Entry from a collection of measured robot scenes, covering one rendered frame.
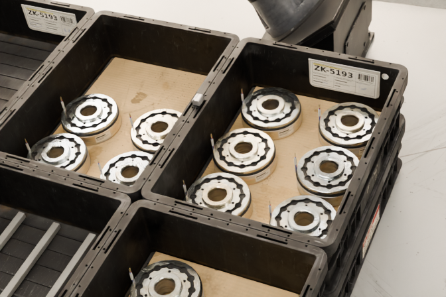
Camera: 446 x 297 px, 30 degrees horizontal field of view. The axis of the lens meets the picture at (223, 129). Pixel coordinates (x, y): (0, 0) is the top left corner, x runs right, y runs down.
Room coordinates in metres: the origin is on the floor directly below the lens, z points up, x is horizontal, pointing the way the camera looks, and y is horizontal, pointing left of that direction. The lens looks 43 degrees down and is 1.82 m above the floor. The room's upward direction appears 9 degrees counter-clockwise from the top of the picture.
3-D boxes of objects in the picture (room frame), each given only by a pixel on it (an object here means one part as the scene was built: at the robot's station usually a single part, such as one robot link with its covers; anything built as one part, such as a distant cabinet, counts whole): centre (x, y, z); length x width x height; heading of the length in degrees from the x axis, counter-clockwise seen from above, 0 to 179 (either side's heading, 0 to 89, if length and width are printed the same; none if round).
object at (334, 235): (0.93, -0.09, 0.92); 0.40 x 0.30 x 0.02; 150
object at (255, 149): (0.96, -0.03, 0.86); 0.05 x 0.05 x 0.01
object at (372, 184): (0.93, -0.09, 0.87); 0.40 x 0.30 x 0.11; 150
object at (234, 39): (1.08, 0.17, 0.92); 0.40 x 0.30 x 0.02; 150
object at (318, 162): (0.89, -0.16, 0.86); 0.05 x 0.05 x 0.01
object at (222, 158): (0.96, -0.03, 0.86); 0.10 x 0.10 x 0.01
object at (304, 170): (0.89, -0.16, 0.86); 0.10 x 0.10 x 0.01
